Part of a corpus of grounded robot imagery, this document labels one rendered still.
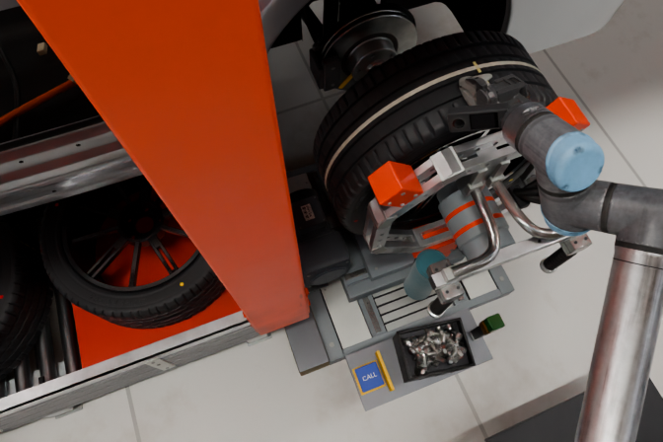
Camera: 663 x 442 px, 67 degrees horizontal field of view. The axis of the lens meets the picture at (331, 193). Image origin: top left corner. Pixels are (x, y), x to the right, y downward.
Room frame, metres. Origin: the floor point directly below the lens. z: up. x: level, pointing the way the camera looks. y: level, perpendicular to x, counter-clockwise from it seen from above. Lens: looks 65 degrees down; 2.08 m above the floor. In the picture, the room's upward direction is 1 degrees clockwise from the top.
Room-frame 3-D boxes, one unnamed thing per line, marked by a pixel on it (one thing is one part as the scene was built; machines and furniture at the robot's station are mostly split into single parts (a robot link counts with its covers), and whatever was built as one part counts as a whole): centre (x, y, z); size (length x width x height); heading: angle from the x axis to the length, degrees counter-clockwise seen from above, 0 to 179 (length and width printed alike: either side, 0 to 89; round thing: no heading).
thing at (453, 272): (0.42, -0.31, 1.03); 0.19 x 0.18 x 0.11; 22
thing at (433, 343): (0.22, -0.31, 0.51); 0.20 x 0.14 x 0.13; 103
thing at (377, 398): (0.20, -0.28, 0.44); 0.43 x 0.17 x 0.03; 112
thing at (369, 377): (0.14, -0.12, 0.47); 0.07 x 0.07 x 0.02; 22
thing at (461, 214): (0.50, -0.38, 0.85); 0.21 x 0.14 x 0.14; 22
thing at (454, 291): (0.32, -0.27, 0.93); 0.09 x 0.05 x 0.05; 22
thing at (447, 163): (0.57, -0.35, 0.85); 0.54 x 0.07 x 0.54; 112
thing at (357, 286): (0.71, -0.24, 0.13); 0.50 x 0.36 x 0.10; 112
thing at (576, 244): (0.44, -0.59, 0.93); 0.09 x 0.05 x 0.05; 22
